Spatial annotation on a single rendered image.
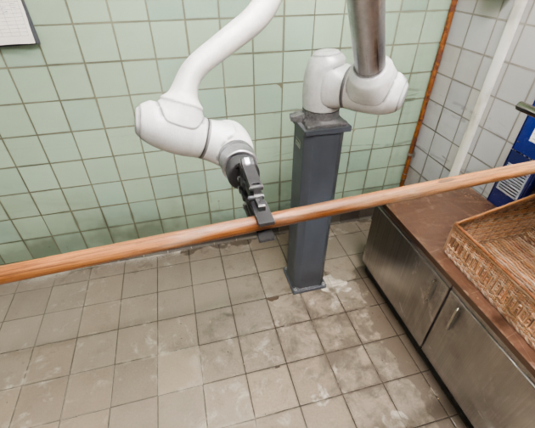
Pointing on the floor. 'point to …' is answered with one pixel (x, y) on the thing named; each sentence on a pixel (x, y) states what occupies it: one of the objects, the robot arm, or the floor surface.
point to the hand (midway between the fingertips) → (262, 221)
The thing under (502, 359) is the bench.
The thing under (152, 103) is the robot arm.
